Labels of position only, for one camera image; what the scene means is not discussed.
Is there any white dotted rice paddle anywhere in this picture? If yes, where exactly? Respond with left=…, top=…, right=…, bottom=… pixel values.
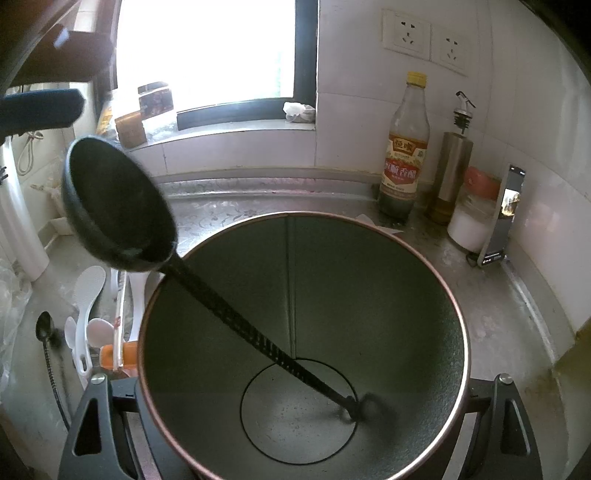
left=73, top=265, right=108, bottom=377

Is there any clear plastic bag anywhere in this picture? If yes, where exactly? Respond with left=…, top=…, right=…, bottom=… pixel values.
left=0, top=258, right=33, bottom=384

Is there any white jar red lid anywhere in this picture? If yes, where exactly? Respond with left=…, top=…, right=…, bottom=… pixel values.
left=447, top=166, right=502, bottom=252

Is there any vinegar bottle yellow cap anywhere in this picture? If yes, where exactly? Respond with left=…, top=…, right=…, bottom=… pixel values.
left=379, top=71, right=431, bottom=217

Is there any black spoon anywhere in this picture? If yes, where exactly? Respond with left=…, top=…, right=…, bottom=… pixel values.
left=36, top=311, right=70, bottom=430

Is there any dark window frame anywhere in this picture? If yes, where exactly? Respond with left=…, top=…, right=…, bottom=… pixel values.
left=111, top=0, right=319, bottom=132

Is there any white wall socket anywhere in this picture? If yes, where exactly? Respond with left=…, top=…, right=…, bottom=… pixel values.
left=381, top=8, right=432, bottom=61
left=430, top=23, right=468, bottom=77

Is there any dark metal utensil pot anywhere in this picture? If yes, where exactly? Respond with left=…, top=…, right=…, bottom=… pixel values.
left=137, top=211, right=467, bottom=478

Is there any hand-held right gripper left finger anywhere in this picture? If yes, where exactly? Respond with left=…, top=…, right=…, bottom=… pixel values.
left=58, top=373, right=160, bottom=480

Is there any brown jar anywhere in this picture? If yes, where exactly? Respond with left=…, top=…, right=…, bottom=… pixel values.
left=115, top=111, right=148, bottom=148

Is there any dark range hood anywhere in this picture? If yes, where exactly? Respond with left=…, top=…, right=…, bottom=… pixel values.
left=18, top=0, right=122, bottom=51

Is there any stainless steel oil dispenser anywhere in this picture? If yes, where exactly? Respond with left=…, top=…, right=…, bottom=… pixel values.
left=425, top=91, right=476, bottom=225

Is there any smartphone on stand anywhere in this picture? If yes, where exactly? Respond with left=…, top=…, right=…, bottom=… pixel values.
left=466, top=164, right=527, bottom=267

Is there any yellow packet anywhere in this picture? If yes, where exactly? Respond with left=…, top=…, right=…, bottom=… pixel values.
left=96, top=99, right=116, bottom=139

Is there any crumpled white tissue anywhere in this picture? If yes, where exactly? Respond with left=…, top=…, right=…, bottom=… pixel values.
left=283, top=102, right=317, bottom=124

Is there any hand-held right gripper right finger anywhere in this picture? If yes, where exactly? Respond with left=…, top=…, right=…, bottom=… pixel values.
left=443, top=373, right=544, bottom=480

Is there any white plastic spatula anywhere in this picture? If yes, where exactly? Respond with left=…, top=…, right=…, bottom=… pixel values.
left=113, top=270, right=151, bottom=344

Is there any black ladle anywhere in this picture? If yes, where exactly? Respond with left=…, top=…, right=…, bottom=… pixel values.
left=62, top=135, right=384, bottom=423

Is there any white cord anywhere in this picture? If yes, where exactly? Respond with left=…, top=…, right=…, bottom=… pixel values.
left=16, top=129, right=44, bottom=176

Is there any white paper scrap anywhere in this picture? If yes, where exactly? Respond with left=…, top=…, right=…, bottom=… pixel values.
left=355, top=213, right=404, bottom=234

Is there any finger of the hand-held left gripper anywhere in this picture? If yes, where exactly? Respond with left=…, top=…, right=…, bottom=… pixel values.
left=7, top=32, right=115, bottom=88
left=0, top=89, right=86, bottom=139

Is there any orange peeler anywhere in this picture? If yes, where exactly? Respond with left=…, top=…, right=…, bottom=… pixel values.
left=99, top=340, right=139, bottom=370

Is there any clear jar dark lid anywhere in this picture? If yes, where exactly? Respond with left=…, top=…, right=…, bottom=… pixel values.
left=137, top=82, right=176, bottom=118

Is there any white pipe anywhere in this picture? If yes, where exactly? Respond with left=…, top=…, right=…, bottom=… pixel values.
left=0, top=138, right=49, bottom=282

